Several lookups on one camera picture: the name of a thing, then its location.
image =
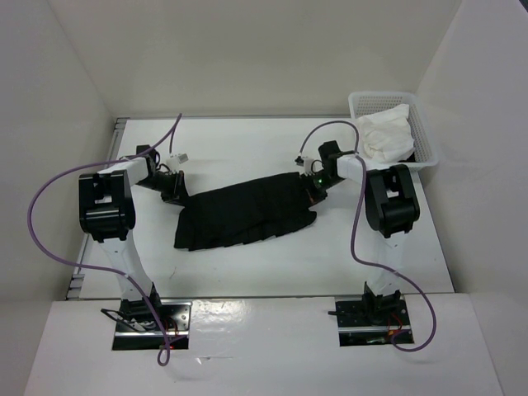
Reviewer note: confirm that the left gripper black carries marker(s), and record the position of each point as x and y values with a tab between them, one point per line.
178	194

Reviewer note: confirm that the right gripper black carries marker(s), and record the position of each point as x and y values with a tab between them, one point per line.
313	196

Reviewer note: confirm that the black skirt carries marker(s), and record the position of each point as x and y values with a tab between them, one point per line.
245	213

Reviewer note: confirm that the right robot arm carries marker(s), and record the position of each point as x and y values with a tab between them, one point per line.
390	206

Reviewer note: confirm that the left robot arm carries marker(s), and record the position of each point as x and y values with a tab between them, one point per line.
135	285

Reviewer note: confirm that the white skirt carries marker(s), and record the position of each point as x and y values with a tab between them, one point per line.
386	136

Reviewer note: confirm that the white plastic basket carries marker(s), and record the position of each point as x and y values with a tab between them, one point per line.
369	102

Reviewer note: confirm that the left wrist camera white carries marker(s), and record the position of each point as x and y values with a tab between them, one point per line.
174	162

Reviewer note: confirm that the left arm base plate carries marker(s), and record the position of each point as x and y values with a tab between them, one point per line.
140	332

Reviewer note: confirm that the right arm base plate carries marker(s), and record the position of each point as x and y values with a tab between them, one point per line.
357	327

